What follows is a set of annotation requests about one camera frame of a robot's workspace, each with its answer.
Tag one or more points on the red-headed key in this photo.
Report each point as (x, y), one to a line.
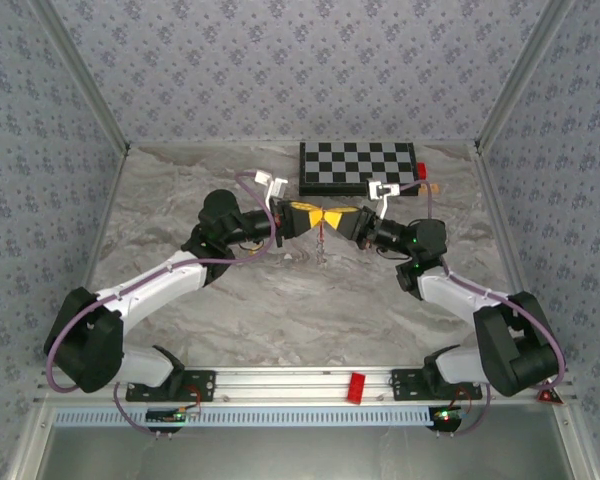
(321, 231)

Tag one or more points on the perforated metal key band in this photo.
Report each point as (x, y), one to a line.
(321, 252)

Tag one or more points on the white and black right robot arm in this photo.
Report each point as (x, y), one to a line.
(455, 295)

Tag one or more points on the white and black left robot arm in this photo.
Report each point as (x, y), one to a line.
(150, 285)

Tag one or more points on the black and grey chessboard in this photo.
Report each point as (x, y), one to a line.
(355, 162)

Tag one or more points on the small orange wooden block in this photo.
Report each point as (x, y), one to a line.
(430, 188)

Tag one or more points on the small red block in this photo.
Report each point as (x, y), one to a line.
(421, 170)

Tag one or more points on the red toy building brick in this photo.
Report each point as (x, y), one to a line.
(356, 387)

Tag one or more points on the red triangle warning sticker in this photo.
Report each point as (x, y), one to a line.
(550, 398)

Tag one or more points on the grey metal panel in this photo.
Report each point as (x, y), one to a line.
(300, 455)

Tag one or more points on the aluminium frame rail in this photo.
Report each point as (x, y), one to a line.
(495, 200)
(111, 200)
(205, 144)

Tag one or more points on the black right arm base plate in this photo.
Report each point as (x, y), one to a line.
(405, 382)

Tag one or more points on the aluminium mounting rail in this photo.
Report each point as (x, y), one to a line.
(280, 385)

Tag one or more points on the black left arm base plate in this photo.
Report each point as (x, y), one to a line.
(205, 385)

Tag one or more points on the aluminium frame post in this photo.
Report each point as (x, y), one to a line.
(521, 75)
(85, 75)

